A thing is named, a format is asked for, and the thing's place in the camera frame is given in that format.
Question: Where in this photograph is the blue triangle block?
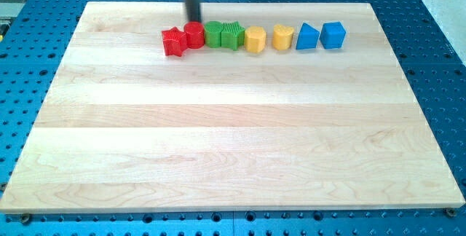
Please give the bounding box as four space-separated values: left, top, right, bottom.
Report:
296 23 320 50

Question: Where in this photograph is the blue cube block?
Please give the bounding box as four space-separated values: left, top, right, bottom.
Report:
320 22 346 49

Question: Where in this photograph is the green star block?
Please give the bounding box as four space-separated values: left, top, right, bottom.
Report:
221 21 245 51

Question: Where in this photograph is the yellow pentagon block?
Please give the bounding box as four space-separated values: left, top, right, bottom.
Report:
244 26 266 54

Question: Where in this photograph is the green cylinder block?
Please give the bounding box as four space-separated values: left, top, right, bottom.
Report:
204 21 224 48

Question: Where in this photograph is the yellow heart block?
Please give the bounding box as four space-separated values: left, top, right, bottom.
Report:
272 24 295 50

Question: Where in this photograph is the red cylinder block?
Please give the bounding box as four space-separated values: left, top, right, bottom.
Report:
183 21 205 49

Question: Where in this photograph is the red star block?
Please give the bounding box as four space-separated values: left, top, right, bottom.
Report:
162 27 188 57

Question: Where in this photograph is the light wooden board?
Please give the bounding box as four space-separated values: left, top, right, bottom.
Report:
1 1 465 213

